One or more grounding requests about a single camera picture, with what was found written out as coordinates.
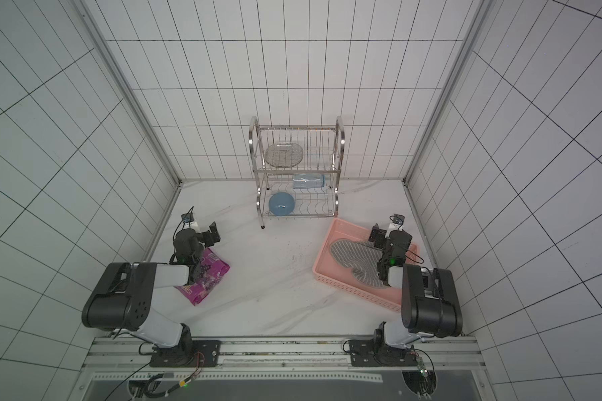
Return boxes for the grey striped square dishcloth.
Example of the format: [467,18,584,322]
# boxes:
[329,239,386,288]

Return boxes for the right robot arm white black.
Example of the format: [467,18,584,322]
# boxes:
[344,223,463,372]

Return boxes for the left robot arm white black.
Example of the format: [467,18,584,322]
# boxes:
[82,219,230,368]

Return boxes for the magenta snack bag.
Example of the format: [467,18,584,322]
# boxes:
[177,248,230,306]

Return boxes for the pink plastic basket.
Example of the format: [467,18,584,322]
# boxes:
[313,219,401,312]

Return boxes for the blue bowl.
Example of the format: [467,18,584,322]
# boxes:
[269,192,296,217]

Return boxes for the clear plastic bottle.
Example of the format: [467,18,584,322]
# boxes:
[293,173,325,190]

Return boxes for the steel two-tier dish rack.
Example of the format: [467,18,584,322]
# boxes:
[247,117,345,228]

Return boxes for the clear glass plate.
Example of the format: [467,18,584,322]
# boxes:
[264,143,304,169]

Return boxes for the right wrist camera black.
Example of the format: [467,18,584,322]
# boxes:
[390,214,405,226]

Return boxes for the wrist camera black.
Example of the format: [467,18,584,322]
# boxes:
[390,214,405,226]
[181,211,195,224]

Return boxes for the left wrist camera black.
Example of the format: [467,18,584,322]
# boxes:
[181,211,195,224]

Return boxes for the aluminium mounting rail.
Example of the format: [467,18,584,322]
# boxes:
[82,335,485,372]

